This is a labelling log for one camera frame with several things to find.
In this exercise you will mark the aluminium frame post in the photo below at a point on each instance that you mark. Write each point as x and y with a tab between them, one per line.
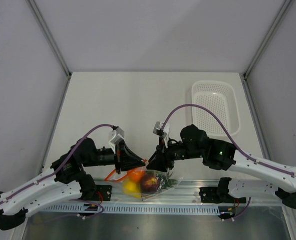
36	12
268	36

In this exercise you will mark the black mounting plate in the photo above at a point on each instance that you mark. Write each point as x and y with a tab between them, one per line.
211	196
103	194

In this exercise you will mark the orange fruit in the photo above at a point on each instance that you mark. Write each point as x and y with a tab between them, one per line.
135	175

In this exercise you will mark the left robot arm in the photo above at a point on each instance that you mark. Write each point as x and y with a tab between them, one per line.
64	180

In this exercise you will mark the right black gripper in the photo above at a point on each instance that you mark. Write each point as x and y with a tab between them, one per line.
161	158

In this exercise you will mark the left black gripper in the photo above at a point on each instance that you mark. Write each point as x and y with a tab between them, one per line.
124	157

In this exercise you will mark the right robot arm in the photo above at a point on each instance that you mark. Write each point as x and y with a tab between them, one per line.
271	178

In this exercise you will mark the toy pineapple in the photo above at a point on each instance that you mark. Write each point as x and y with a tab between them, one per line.
166	180

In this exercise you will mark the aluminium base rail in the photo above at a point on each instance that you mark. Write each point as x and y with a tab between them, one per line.
186	192

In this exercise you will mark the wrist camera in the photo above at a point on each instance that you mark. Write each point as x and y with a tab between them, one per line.
162	129
115	137

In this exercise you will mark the right aluminium frame post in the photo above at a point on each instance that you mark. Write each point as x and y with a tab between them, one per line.
268	36

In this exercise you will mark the clear zip top bag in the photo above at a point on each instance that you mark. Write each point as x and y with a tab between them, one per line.
118	179

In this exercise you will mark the white slotted cable duct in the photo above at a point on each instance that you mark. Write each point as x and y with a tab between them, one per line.
150	209

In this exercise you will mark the white perforated basket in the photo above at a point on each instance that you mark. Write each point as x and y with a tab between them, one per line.
219	98

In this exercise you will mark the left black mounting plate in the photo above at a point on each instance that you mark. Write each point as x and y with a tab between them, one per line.
103	194

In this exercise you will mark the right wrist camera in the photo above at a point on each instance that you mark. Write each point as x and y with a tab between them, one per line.
162	129

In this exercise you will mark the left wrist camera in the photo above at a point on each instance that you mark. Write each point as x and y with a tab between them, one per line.
115	137

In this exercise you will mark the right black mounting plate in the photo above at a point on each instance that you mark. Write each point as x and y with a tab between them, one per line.
211	196

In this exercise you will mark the left aluminium frame post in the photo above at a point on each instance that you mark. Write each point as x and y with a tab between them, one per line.
36	12

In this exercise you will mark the dark red apple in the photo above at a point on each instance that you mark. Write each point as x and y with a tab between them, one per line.
149	183

